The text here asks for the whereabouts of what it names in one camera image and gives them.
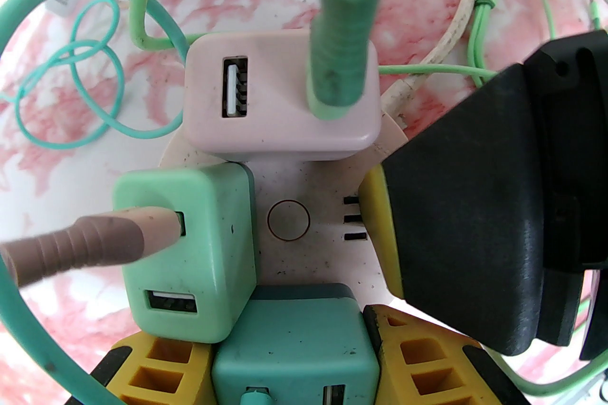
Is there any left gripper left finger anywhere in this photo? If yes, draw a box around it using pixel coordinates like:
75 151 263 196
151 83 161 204
90 330 215 405

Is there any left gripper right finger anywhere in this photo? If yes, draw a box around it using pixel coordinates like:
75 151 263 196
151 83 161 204
363 304 528 405

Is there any teal USB charger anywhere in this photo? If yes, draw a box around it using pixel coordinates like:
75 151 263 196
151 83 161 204
211 283 380 405

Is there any round white socket hub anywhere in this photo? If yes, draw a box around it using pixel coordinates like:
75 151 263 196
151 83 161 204
157 113 409 313

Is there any pale pink USB charger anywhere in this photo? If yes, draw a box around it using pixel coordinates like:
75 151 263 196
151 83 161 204
183 29 383 161

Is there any light green USB charger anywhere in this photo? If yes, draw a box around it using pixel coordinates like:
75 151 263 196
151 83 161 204
113 163 259 343

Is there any pink multi-head charging cable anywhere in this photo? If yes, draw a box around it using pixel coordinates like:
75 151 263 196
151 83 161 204
0 0 252 287

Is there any white socket hub cord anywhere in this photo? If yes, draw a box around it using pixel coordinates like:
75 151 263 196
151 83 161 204
190 0 478 119

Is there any green multi-head charging cable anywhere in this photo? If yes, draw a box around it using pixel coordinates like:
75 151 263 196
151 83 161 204
131 0 608 399

